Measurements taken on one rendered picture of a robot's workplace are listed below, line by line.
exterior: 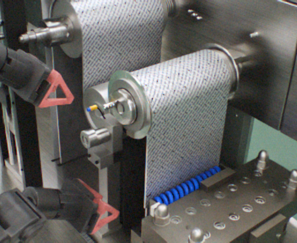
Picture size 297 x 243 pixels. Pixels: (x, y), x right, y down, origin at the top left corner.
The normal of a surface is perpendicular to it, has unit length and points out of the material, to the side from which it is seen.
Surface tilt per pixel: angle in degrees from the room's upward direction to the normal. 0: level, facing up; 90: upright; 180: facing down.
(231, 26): 90
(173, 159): 90
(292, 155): 0
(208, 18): 90
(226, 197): 0
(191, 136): 90
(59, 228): 0
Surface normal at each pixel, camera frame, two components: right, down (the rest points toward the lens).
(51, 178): 0.04, -0.85
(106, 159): 0.63, 0.43
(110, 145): -0.77, 0.31
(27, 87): -0.58, -0.32
